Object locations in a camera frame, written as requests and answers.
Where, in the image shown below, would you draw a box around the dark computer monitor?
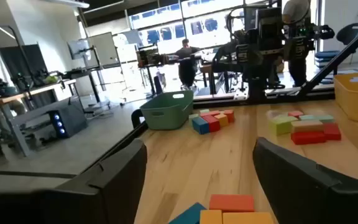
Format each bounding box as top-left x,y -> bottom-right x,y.
137,45 -> 160,68

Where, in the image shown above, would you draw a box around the blue storage boxes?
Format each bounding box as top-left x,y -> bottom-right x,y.
314,50 -> 341,68

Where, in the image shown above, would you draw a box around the black chair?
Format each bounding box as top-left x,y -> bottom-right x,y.
336,22 -> 358,65

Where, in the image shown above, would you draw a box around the green wooden block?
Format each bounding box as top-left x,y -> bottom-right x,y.
268,115 -> 298,136

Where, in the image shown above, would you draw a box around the green plastic bin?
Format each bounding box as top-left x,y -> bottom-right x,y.
139,90 -> 195,131

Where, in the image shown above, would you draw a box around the whiteboard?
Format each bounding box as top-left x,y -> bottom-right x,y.
84,32 -> 121,68

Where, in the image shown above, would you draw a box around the orange wooden block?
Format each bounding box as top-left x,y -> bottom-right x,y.
222,212 -> 275,224

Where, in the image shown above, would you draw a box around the small orange wooden cube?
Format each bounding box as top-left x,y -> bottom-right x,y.
214,113 -> 229,128
199,209 -> 223,224

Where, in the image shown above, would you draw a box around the long teal wooden block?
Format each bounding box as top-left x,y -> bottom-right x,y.
314,114 -> 335,124

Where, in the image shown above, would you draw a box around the computer monitor on arm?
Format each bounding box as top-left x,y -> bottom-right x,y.
67,39 -> 92,60

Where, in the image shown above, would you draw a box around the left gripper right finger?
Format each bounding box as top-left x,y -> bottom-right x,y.
252,137 -> 358,224

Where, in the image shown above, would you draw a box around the orange-red wooden block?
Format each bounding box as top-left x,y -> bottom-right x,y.
209,194 -> 255,213

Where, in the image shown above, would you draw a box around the long red wooden block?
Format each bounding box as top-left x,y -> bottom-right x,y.
290,130 -> 327,146

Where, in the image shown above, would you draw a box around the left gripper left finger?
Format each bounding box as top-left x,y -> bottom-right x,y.
0,138 -> 148,224

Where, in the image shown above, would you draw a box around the computer tower with blue lights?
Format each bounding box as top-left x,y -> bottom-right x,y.
47,104 -> 88,139

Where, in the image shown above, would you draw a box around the yellow plastic bin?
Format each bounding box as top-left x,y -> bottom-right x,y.
333,71 -> 358,123

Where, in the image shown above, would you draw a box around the wooden-top desk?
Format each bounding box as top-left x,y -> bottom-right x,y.
0,78 -> 78,158

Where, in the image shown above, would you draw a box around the blue wooden block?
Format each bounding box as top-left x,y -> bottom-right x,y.
168,202 -> 207,224
191,116 -> 210,135

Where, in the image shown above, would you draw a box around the black room divider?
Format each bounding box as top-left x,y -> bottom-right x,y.
0,43 -> 48,82

